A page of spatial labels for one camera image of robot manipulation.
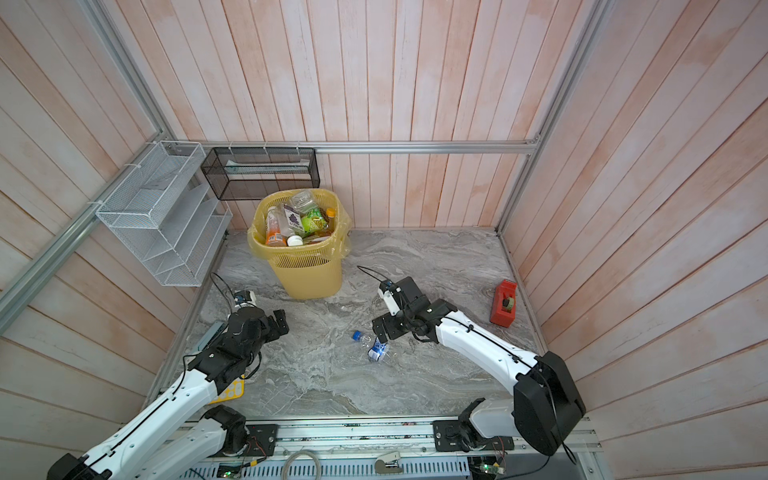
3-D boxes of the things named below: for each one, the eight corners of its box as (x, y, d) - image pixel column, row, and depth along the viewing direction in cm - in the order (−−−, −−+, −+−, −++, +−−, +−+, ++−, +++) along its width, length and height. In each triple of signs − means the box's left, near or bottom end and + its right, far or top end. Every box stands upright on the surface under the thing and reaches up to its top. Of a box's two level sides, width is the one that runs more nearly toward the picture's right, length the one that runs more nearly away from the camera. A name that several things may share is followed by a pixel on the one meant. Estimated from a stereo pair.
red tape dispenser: (488, 325, 96) (495, 314, 91) (494, 289, 105) (500, 277, 99) (506, 330, 95) (514, 320, 89) (510, 294, 104) (518, 282, 98)
